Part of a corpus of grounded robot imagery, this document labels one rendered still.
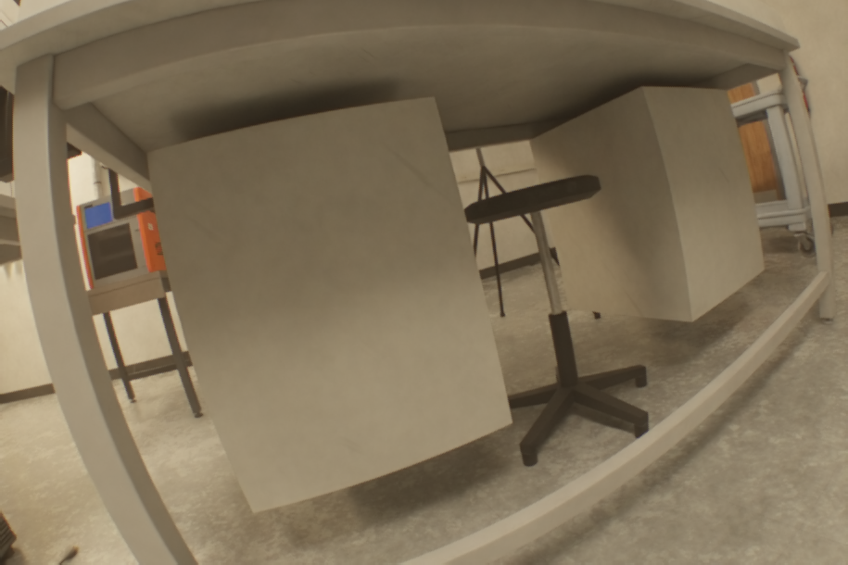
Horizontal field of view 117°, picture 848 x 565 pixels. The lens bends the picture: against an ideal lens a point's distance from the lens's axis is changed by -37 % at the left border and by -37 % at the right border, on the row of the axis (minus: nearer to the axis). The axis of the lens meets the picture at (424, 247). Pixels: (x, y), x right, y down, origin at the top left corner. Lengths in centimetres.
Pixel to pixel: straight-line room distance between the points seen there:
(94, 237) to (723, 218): 249
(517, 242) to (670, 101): 334
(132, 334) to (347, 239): 347
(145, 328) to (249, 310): 332
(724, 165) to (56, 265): 148
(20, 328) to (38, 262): 419
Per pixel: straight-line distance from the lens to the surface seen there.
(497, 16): 56
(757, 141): 381
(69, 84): 51
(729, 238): 135
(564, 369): 111
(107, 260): 216
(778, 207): 296
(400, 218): 68
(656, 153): 111
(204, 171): 68
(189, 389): 209
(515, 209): 88
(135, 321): 398
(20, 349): 470
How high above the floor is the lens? 58
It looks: 2 degrees down
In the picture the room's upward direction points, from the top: 14 degrees counter-clockwise
